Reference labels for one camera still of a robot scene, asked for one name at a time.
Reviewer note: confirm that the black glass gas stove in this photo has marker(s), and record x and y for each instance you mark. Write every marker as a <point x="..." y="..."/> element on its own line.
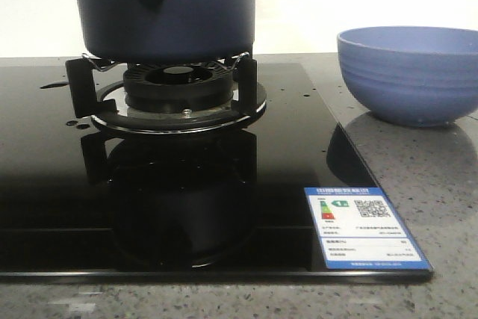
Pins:
<point x="78" y="205"/>

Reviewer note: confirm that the dark blue cooking pot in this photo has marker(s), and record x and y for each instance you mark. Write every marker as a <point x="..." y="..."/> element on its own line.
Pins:
<point x="167" y="31"/>

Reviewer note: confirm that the black pot support grate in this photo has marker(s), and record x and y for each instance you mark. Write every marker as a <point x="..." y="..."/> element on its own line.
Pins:
<point x="107" y="108"/>

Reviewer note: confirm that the black round gas burner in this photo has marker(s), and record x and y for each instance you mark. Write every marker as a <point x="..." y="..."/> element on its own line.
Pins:
<point x="171" y="89"/>

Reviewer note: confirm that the blue white energy label sticker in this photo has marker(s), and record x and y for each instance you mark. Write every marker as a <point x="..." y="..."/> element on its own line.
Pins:
<point x="359" y="229"/>

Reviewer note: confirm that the blue ribbed bowl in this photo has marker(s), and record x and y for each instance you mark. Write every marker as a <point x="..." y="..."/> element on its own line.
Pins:
<point x="416" y="76"/>

